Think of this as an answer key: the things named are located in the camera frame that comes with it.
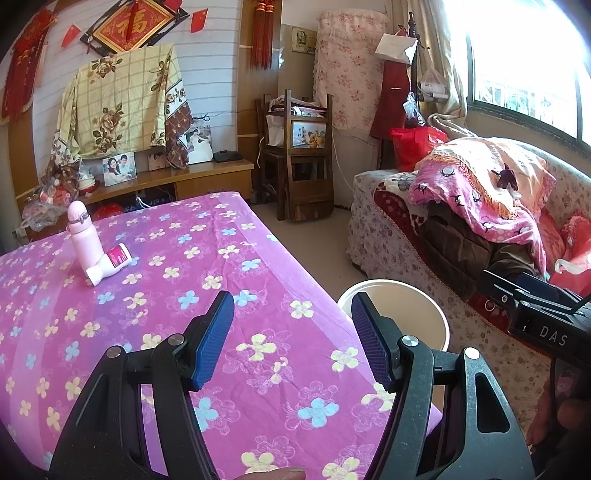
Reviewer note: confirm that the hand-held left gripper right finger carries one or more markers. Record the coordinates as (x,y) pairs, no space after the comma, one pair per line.
(371,341)

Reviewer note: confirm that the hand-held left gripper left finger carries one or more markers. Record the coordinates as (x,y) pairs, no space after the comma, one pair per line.
(214,341)

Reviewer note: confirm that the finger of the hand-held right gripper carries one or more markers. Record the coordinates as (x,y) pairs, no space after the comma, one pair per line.
(545,286)
(496,286)

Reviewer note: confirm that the white plastic bucket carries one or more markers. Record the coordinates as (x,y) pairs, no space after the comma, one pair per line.
(415,304)

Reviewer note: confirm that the person's right hand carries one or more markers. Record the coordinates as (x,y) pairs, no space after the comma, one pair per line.
(568,415)

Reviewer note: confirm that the person's left hand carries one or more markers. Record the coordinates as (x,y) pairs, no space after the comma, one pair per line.
(281,474)

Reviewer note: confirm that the red cushion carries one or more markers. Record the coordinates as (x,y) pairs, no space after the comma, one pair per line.
(554,230)

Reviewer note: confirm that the brown quilted jacket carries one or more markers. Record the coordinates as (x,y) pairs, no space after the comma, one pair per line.
(452,244)

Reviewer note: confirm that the purple floral tablecloth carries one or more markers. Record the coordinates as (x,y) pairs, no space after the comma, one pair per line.
(277,392)

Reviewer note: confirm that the pink printed blanket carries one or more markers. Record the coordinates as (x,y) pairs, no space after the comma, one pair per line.
(461,194)

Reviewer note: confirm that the floral covered sofa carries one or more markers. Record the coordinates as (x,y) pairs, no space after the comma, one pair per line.
(383,240)

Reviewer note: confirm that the dark purple bow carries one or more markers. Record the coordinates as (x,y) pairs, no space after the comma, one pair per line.
(505,177)

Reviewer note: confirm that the red floral blanket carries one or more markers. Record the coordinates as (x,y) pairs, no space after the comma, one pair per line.
(397,207)

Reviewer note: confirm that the white pill bottle magenta label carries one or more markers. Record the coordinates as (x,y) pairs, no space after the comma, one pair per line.
(104,270)

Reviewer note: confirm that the brown wooden chair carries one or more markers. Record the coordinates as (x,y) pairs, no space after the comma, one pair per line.
(309,194)

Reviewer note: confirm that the red printed shopping bag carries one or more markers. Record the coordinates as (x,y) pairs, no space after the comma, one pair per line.
(415,147)

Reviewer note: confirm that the pink water bottle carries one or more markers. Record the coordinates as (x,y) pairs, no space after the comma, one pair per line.
(85,244)

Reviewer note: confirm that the wooden cabinet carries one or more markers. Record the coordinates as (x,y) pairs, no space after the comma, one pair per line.
(207,180)

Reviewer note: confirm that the dark wooden chair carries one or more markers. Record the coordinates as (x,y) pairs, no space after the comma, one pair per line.
(270,166)

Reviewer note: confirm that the flat black box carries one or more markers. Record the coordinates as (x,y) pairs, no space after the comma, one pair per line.
(227,156)

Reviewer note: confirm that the small framed photo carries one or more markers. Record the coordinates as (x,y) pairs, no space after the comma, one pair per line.
(157,161)

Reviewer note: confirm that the clear plastic bag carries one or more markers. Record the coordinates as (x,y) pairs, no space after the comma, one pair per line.
(413,113)

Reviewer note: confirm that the wedding photo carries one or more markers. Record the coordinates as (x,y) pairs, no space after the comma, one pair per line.
(199,145)

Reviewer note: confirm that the framed couple photo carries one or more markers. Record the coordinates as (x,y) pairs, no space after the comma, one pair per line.
(119,168)

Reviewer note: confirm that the white plastic bag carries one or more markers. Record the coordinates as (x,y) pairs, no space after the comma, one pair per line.
(434,87)

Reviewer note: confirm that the crumpled transparent plastic bag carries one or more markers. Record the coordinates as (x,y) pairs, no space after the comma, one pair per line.
(44,217)

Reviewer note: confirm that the red garment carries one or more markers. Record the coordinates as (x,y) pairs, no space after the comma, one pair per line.
(392,101)

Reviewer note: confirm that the fruit print box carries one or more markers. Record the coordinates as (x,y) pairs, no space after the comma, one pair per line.
(311,136)

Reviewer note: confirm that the window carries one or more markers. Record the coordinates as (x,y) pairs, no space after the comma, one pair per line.
(531,69)

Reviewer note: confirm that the beige curtain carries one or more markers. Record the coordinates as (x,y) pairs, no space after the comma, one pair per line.
(443,46)

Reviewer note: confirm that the white paper bag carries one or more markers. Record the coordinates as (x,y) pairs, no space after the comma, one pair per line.
(397,46)

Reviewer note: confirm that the tall floral furniture cover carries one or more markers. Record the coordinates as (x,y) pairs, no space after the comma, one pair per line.
(346,69)

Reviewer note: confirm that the yellow checked floral cloth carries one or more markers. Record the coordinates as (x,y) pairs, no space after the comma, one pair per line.
(124,92)

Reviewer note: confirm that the wooden coat rack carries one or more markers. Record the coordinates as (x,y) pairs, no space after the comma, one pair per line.
(411,27)

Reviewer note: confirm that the red tassel ornament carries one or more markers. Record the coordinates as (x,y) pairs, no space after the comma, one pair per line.
(263,41)

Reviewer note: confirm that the small red flag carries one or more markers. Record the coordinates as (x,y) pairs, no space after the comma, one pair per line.
(199,21)
(71,36)

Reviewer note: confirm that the small wall picture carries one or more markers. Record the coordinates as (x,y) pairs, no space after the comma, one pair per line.
(304,39)

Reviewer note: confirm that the framed red wall picture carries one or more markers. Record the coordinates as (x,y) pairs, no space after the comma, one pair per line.
(134,23)

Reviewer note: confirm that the red wall banner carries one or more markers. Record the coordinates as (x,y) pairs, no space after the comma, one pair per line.
(25,69)

